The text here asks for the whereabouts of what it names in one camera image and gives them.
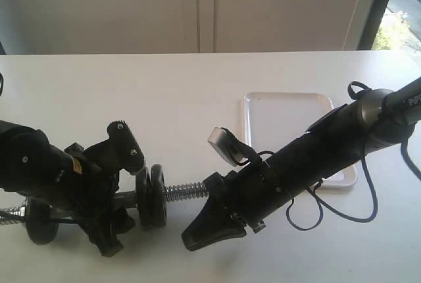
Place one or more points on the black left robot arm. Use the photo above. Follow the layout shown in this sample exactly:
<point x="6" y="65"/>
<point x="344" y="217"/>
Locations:
<point x="26" y="167"/>

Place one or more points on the white plastic tray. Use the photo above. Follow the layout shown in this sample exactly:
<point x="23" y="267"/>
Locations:
<point x="273" y="120"/>

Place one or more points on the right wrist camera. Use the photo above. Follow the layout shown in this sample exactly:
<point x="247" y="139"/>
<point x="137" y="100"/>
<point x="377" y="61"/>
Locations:
<point x="233" y="151"/>

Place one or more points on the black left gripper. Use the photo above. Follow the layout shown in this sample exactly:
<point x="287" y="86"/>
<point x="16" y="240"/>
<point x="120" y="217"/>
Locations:
<point x="85" y="183"/>

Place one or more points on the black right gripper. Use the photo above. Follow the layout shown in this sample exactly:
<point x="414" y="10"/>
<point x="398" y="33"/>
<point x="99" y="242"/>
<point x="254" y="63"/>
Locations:
<point x="250" y="195"/>

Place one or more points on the chrome dumbbell bar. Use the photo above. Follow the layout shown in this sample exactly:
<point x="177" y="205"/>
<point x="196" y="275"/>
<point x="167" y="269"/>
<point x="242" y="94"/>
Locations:
<point x="121" y="199"/>

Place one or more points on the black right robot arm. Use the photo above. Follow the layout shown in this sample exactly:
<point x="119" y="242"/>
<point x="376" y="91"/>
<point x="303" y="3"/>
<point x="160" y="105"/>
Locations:
<point x="376" y="119"/>

